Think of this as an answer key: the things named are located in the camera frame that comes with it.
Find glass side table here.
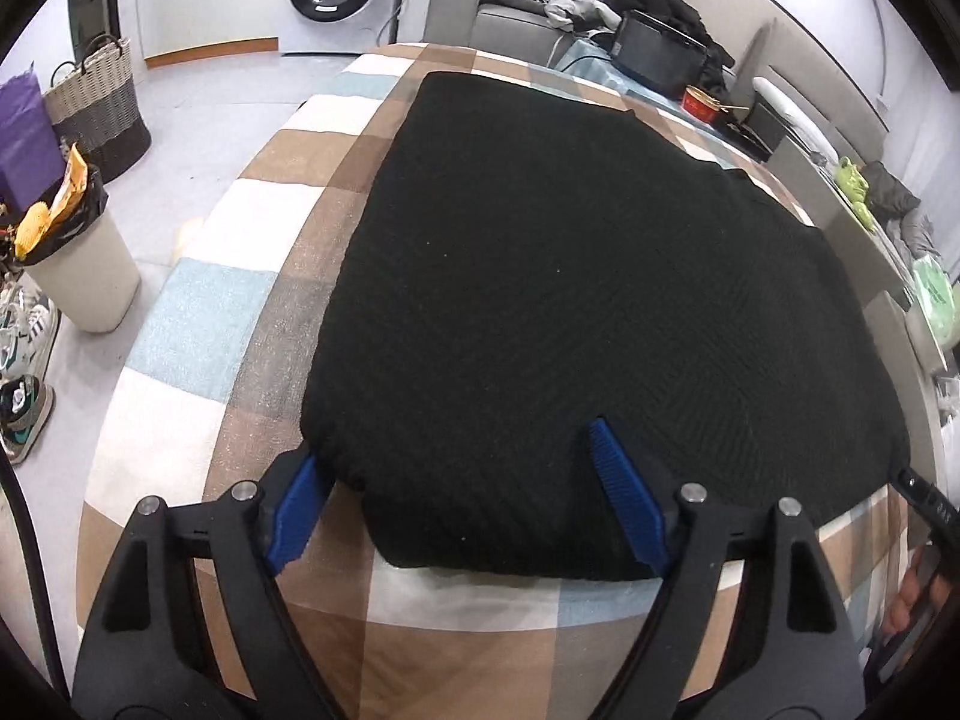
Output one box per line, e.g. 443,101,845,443
559,41,676,102

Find black cable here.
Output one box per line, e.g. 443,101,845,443
0,450,70,700

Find purple bag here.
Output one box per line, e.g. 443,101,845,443
0,71,65,200

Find black knit sweater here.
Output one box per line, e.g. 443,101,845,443
300,71,912,582

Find dark grey garment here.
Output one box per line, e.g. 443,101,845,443
862,161,940,257

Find black cooking pot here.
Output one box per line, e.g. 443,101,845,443
611,10,710,91

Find white sneakers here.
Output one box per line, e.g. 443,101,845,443
0,291,61,377

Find green plush toy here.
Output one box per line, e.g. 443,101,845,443
835,157,880,231

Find yellow snack wrapper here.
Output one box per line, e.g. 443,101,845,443
15,142,89,260

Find dark door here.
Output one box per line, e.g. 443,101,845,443
67,0,121,77

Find green plastic bag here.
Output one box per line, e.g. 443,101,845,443
911,255,960,347

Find grey sofa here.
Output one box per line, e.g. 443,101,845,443
427,0,623,70

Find grey cabinet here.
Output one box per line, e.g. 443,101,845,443
765,139,905,295

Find black tray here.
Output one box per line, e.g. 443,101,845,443
720,101,785,160

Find white pillow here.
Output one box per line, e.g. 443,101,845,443
752,75,835,160

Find checked brown blue blanket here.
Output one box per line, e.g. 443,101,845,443
75,41,931,720

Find grey hoodie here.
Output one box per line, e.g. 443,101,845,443
544,0,623,35

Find pile of black clothes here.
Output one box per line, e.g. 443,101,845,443
604,0,736,91

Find beige trash bin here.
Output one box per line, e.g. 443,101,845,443
15,180,142,333

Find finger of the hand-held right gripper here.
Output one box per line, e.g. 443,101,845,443
891,465,960,535

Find woven two-tone basket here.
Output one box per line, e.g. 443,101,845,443
43,36,152,185

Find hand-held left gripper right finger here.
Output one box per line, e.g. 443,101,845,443
587,416,863,720

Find person's right hand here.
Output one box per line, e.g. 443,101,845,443
881,546,938,638

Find grey teal sneaker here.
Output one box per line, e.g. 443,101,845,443
0,375,55,466

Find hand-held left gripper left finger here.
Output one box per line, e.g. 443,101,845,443
71,450,338,720

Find red bowl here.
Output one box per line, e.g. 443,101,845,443
681,86,726,125

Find white lower kitchen cabinet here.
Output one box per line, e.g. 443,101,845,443
135,0,290,65

